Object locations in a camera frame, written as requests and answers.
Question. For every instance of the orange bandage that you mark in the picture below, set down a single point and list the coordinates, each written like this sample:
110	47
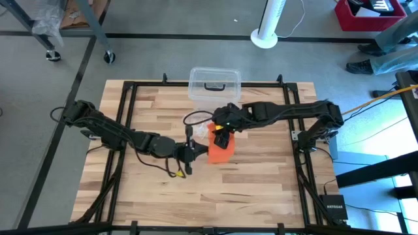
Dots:
215	156

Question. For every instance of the person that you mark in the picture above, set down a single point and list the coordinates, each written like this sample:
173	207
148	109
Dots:
392	62

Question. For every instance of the crumpled clear plastic sheet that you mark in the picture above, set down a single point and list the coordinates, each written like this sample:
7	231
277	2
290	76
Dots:
45	19

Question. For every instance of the white tower fan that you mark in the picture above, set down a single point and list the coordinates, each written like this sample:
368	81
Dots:
267	19

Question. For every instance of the red plastic crate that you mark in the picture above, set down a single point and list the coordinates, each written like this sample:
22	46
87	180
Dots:
346	19

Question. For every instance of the clear plastic bag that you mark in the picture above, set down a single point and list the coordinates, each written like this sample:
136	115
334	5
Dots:
199	130

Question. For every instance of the brown cardboard piece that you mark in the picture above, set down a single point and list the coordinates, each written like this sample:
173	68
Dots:
73	19

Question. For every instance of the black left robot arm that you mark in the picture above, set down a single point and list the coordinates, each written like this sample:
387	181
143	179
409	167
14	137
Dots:
111	130

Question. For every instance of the black desk frame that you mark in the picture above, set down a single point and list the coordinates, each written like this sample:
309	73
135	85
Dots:
375	169

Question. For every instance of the black Netgear router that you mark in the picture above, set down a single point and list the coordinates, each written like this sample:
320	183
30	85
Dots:
333	207

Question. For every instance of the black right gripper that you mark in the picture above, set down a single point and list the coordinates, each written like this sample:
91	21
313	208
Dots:
228	117

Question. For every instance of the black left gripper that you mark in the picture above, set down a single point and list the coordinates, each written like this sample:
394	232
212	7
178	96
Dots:
186	151

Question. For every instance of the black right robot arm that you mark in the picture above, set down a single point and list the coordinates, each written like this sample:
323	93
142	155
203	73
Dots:
287	109

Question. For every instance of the grey metal wheeled cart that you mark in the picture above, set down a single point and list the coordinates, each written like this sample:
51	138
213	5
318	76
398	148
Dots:
94	23

